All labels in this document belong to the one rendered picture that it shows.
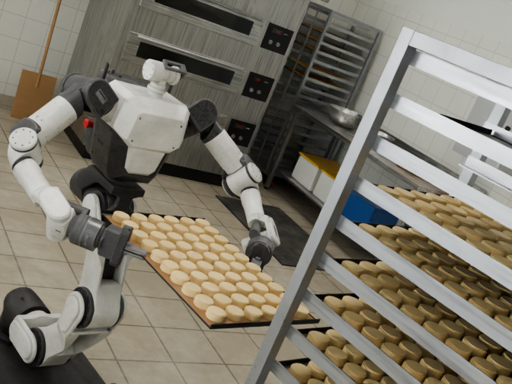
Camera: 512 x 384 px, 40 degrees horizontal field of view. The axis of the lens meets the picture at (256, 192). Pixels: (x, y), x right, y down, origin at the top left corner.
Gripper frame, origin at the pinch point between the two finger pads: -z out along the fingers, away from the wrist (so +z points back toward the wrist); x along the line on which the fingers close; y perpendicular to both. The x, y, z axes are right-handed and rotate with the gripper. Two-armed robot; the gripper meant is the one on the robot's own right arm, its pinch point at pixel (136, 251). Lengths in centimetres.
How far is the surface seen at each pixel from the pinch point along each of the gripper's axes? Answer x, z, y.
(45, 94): -74, 171, 410
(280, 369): 5, -44, -42
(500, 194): 0, -208, 379
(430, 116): 68, -49, -47
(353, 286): 31, -49, -47
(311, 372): 6, -51, -38
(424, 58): 77, -44, -42
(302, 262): 30, -39, -41
